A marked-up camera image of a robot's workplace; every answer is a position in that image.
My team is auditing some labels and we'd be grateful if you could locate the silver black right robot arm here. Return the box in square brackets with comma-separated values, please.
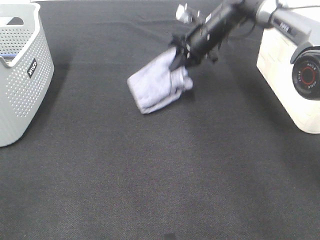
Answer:
[169, 0, 320, 101]

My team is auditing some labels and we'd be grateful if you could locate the light purple towel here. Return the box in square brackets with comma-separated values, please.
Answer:
[127, 47, 193, 115]

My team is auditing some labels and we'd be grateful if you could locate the grey perforated plastic basket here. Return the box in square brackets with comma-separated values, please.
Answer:
[0, 0, 55, 147]

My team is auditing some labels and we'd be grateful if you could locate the black table mat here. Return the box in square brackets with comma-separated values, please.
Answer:
[0, 0, 320, 240]

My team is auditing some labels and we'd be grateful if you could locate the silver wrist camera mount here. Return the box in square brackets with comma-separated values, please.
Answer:
[175, 3, 199, 24]

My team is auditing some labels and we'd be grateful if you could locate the white plastic basket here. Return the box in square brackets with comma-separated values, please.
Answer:
[256, 5, 320, 134]

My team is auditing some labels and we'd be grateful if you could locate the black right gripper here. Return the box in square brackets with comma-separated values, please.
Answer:
[169, 0, 244, 71]

